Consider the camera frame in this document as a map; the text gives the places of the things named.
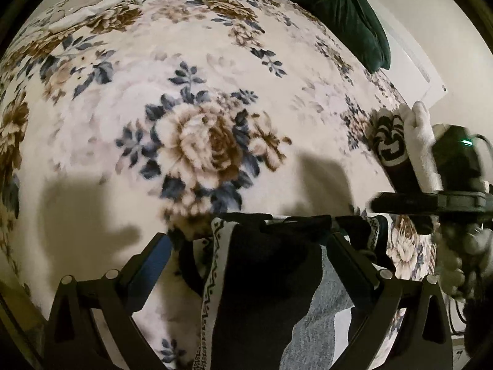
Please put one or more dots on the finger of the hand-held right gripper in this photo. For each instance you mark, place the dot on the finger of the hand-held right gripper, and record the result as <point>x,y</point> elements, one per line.
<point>404,203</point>

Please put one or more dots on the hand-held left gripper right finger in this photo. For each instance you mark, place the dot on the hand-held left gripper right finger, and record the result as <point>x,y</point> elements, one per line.
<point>358,273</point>

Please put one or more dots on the floral plush blanket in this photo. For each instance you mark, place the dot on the floral plush blanket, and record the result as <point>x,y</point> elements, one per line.
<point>115,142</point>

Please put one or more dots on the white flat panel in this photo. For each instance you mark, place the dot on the white flat panel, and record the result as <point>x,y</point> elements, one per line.
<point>412,61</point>

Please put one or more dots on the person's right hand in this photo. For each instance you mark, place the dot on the person's right hand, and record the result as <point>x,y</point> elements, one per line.
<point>421,146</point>

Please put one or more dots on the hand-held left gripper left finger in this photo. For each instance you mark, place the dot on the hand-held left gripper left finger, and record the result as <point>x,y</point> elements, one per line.
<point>156,258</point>

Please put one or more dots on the white crumpled cloth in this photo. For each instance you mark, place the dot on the white crumpled cloth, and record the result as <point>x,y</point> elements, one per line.
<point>104,4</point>

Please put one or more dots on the dark patterned knit sweater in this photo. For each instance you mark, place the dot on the dark patterned knit sweater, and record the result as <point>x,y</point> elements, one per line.
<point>262,285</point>

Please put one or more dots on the dark green cushion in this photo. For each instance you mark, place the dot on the dark green cushion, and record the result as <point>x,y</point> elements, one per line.
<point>327,4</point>

